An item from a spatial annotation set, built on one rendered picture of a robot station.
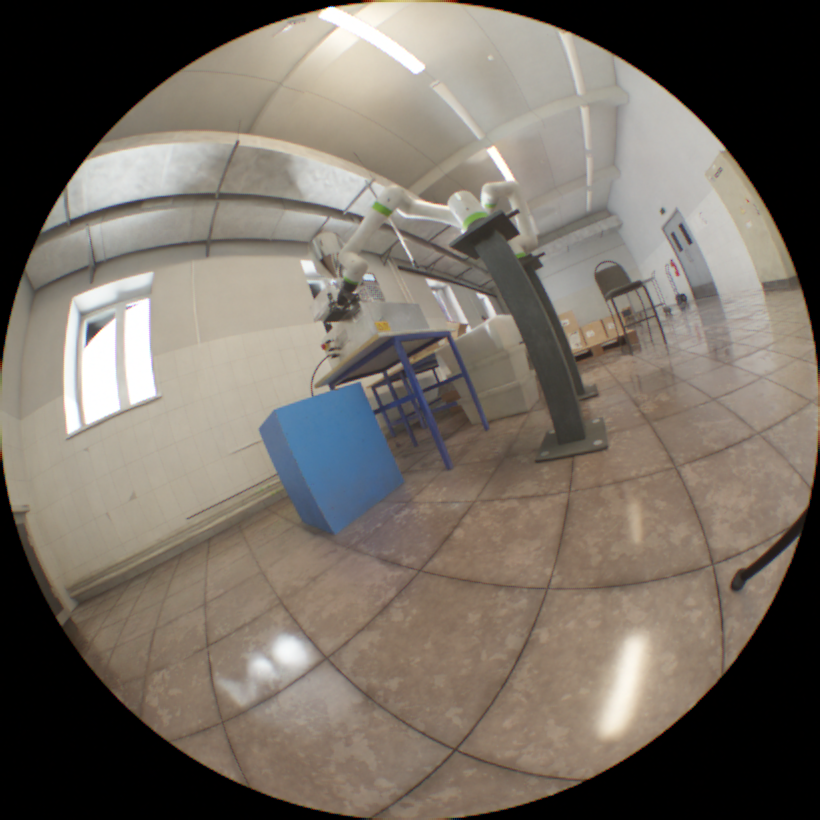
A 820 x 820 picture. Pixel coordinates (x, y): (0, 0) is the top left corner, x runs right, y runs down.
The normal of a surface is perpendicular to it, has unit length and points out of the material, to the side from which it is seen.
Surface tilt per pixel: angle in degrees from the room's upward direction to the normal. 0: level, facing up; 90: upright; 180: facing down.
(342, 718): 0
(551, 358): 90
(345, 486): 90
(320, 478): 90
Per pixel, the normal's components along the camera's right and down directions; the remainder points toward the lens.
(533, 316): -0.63, 0.31
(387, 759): -0.40, -0.92
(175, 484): 0.70, -0.26
